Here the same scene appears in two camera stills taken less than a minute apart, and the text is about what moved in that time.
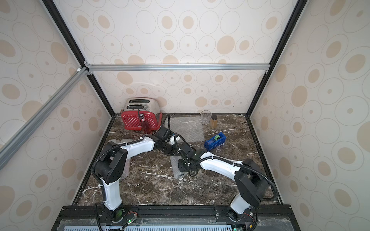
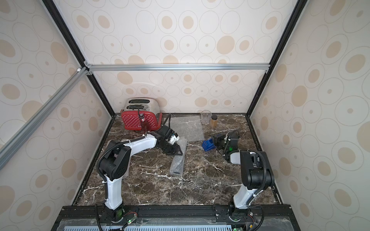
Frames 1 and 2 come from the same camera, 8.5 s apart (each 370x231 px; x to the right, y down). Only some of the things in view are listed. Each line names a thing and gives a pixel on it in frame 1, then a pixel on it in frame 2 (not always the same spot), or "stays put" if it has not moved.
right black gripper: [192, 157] -> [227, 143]
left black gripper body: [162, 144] stays put
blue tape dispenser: [215, 141] stays put
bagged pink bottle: [114, 140] stays put
